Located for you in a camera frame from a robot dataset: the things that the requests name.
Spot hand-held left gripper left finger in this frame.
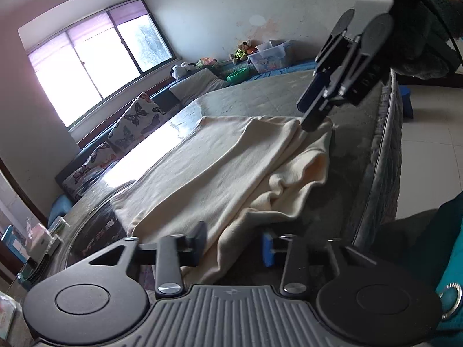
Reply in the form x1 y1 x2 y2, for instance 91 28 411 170
89 222 209 296

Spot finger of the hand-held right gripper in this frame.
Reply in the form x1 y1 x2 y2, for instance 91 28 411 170
302 35 385 133
296 32 350 115

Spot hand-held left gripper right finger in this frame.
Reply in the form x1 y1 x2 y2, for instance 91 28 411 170
262 232 357 294

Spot cream cloth garment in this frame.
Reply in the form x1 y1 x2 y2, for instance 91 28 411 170
110 114 334 287

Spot person's right forearm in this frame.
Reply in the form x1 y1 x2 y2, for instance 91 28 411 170
390 0 461 81

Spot clear plastic storage box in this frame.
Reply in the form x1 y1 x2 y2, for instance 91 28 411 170
247 39 294 75

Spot grey quilted mattress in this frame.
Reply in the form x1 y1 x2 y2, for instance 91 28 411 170
11 68 404 297

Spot green plastic basin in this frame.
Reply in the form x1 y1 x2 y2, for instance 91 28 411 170
226 68 251 82

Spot brown teddy bear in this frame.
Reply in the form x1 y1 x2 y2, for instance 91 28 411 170
231 39 258 64

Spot blue stool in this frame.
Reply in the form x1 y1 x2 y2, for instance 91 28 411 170
398 86 415 120

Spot grey cushion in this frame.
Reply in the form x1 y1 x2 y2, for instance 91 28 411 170
169 67 231 104

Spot white panda plush toy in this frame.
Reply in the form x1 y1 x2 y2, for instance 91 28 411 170
171 62 198 80

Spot butterfly print pillow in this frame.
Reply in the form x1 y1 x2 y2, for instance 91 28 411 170
61 141 121 204
106 92 168 153

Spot person's dark grey garment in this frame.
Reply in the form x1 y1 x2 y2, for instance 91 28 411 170
375 208 453 287

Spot pink tissue box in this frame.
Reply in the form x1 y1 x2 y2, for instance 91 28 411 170
28 223 52 258

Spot person's teal garment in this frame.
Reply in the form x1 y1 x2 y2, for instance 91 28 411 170
431 187 463 334

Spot window with purple blind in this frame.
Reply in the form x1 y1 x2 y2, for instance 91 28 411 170
17 0 177 130

